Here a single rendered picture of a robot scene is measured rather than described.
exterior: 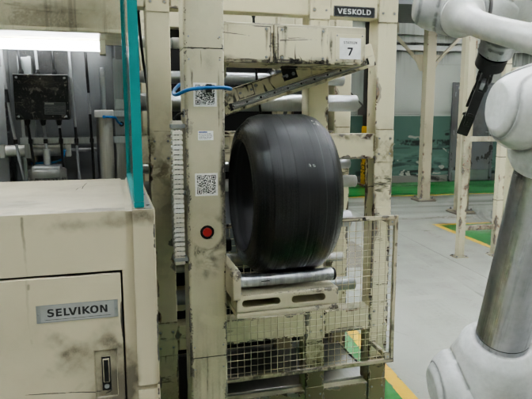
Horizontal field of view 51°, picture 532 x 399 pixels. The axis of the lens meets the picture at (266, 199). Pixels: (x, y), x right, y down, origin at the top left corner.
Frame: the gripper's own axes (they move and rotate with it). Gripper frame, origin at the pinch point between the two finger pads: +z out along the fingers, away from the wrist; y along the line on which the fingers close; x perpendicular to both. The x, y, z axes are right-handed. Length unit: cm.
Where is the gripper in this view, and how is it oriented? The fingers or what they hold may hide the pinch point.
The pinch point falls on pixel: (467, 117)
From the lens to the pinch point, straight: 167.2
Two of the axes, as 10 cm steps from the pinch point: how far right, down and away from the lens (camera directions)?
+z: -0.6, 6.8, 7.3
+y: -4.1, 6.5, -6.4
